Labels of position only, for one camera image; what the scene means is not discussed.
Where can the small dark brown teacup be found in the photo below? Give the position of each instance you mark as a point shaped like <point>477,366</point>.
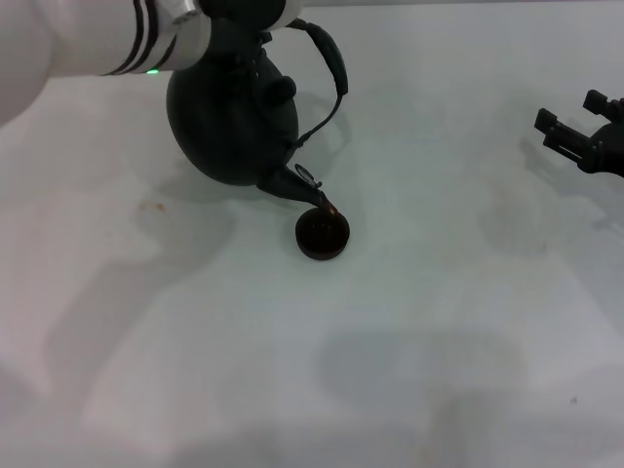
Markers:
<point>322,244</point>

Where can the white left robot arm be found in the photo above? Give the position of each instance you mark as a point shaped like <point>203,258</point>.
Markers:
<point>73,39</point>

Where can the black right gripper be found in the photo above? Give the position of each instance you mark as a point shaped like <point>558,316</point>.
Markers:
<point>609,151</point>

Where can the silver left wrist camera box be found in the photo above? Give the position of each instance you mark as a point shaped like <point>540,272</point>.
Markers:
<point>244,10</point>

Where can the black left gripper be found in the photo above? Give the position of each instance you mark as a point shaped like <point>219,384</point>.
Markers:
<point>234,41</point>

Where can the brown tea liquid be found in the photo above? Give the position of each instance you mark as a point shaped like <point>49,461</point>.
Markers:
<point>322,234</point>

